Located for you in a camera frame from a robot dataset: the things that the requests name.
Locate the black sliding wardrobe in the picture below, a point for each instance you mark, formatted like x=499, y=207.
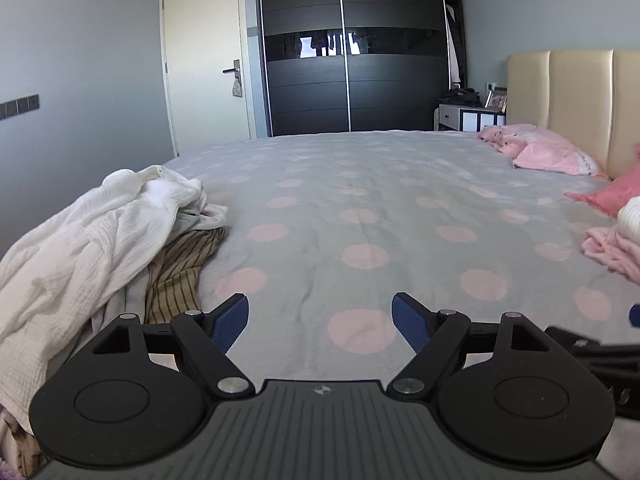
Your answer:
x=305, y=90

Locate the beige padded headboard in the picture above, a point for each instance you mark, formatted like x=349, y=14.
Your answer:
x=575, y=95

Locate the black bag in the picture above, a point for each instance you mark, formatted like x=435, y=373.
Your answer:
x=460, y=97

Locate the hanging white clothes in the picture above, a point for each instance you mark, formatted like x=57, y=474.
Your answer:
x=453, y=45

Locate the photo frame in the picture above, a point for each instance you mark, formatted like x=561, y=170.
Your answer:
x=496, y=100

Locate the grey pink-dotted bed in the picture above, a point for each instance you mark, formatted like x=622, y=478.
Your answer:
x=375, y=195

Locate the pink folded cloth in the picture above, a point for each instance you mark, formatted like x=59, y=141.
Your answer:
x=610, y=252

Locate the light pink printed pillow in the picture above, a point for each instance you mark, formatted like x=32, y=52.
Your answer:
x=550, y=152

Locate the pale folded cloth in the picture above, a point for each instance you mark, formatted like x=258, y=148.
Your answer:
x=631, y=220

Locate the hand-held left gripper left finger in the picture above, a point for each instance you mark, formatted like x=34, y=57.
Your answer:
x=232, y=320

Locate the light grey cloth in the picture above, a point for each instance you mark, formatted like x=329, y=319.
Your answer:
x=200, y=217

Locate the crumpled white garment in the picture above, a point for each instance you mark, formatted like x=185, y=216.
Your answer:
x=75, y=260

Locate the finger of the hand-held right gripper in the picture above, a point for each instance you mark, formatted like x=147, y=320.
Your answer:
x=635, y=314
x=590, y=352

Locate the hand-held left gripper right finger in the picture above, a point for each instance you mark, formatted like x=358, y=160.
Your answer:
x=410, y=320

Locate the brown striped cloth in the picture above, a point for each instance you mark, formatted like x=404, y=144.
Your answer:
x=180, y=270

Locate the white nightstand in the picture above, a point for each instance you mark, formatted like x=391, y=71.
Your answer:
x=470, y=119

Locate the cream door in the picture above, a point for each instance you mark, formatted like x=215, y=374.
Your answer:
x=200, y=35

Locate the beige cloth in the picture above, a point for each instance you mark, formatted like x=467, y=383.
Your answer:
x=17, y=445

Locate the dark wall switch panel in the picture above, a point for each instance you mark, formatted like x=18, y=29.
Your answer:
x=20, y=106

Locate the dark pink pillow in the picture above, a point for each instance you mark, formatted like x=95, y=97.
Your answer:
x=620, y=192

